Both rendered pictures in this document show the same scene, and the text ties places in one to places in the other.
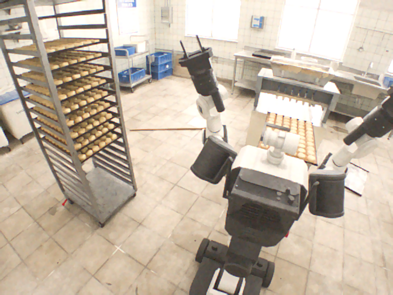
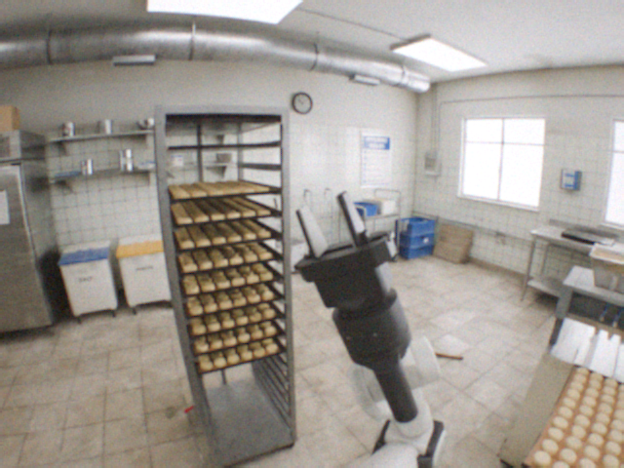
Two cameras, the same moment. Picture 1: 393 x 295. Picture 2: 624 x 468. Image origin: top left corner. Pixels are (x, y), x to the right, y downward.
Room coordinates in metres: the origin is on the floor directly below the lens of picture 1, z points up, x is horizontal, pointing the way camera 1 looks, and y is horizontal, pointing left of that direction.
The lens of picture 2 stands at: (0.44, -0.14, 1.64)
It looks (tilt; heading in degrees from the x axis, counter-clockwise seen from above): 15 degrees down; 33
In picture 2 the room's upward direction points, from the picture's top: straight up
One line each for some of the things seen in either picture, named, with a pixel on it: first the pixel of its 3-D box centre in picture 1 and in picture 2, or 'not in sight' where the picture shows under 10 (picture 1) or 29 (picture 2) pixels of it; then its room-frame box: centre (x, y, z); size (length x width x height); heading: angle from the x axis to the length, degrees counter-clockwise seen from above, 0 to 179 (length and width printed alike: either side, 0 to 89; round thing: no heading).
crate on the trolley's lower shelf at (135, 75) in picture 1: (131, 74); not in sight; (4.68, 1.56, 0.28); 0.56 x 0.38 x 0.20; 160
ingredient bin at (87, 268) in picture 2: not in sight; (92, 281); (1.37, 3.42, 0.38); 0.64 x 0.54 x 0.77; 65
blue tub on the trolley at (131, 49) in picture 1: (124, 51); (362, 209); (4.49, 1.61, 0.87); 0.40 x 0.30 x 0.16; 66
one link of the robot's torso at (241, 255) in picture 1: (246, 240); not in sight; (0.47, -0.24, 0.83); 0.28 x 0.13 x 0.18; 158
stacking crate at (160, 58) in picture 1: (159, 57); (414, 225); (5.49, 1.06, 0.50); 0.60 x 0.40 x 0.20; 155
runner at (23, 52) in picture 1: (25, 51); not in sight; (1.15, 1.05, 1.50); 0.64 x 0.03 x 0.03; 62
